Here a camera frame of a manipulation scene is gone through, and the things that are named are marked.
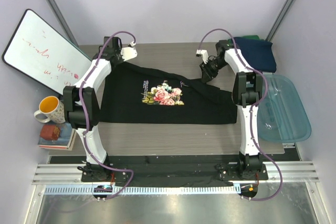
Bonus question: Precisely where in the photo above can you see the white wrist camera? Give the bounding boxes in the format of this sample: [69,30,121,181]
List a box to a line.
[196,49,209,63]
[121,42,138,61]

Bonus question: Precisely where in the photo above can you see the aluminium rail frame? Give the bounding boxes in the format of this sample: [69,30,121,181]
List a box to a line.
[25,161,333,223]

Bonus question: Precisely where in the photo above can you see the aluminium corner post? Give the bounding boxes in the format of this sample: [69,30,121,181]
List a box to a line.
[46,0,79,46]
[266,0,296,41]

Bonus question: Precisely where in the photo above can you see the white mug orange inside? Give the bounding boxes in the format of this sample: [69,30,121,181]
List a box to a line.
[34,96,66,124]

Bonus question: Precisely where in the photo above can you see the right aluminium corner post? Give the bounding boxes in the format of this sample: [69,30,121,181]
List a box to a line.
[266,0,296,41]

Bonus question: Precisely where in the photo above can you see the black printed t-shirt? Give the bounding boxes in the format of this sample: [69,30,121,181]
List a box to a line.
[100,62,237,125]

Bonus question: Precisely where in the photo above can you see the whiteboard with red writing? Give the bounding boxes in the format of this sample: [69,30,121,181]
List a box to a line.
[2,9,91,94]

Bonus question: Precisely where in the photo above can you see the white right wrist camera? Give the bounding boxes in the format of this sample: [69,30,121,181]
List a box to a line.
[196,49,209,63]

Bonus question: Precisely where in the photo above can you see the folded navy t-shirt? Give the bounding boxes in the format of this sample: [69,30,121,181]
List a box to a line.
[234,37,277,73]

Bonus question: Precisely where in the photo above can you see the left aluminium corner post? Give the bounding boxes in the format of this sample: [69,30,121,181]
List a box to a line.
[46,0,79,46]

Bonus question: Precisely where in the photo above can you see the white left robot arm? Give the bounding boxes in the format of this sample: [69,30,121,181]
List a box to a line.
[63,36,123,182]

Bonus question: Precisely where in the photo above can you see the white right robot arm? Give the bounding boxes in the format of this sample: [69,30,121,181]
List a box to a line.
[196,40,268,182]

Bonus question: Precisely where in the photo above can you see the folded green t-shirt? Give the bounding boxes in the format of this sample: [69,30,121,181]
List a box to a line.
[228,35,262,44]

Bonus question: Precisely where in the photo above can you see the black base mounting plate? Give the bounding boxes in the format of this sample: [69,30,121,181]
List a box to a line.
[48,154,300,188]

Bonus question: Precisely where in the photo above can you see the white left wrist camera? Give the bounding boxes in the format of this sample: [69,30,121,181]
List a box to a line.
[121,42,138,61]

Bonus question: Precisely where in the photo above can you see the blue transparent plastic bin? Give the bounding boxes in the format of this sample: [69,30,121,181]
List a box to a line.
[257,74,311,143]

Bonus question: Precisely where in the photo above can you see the stack of books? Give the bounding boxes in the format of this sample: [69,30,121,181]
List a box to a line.
[38,123,76,151]

